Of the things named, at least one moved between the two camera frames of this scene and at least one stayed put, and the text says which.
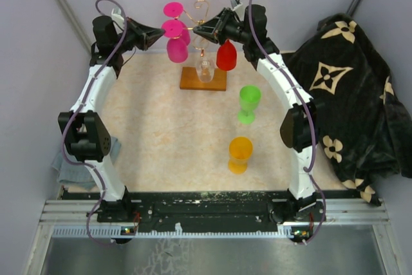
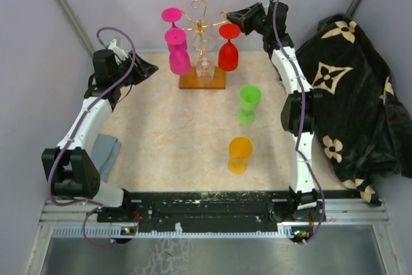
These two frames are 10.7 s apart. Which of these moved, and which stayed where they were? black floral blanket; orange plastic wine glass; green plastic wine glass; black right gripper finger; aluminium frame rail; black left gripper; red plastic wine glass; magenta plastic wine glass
Moved: magenta plastic wine glass; black left gripper; black right gripper finger
Stayed: orange plastic wine glass; aluminium frame rail; red plastic wine glass; black floral blanket; green plastic wine glass
